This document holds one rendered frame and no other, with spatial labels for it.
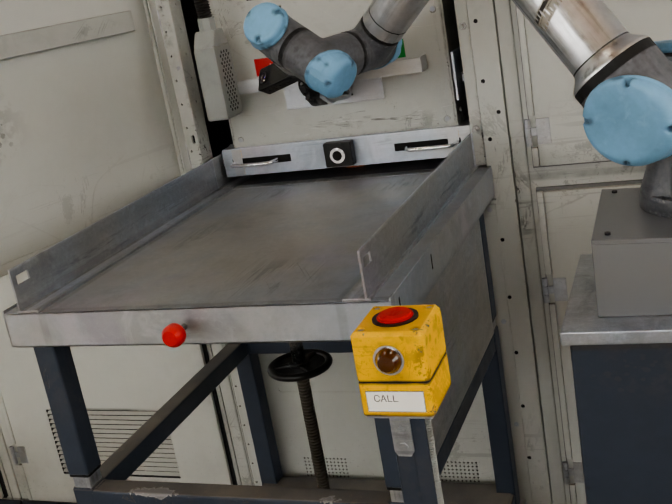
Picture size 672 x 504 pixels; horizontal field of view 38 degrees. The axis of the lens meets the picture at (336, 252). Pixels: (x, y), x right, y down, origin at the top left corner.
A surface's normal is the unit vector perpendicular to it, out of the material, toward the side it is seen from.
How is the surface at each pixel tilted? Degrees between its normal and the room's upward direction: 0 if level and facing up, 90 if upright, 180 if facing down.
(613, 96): 97
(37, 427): 90
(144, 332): 90
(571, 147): 90
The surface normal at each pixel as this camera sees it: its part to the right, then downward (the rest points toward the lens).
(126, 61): 0.80, 0.04
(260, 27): -0.36, -0.19
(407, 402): -0.33, 0.33
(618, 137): -0.57, 0.45
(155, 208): 0.93, -0.05
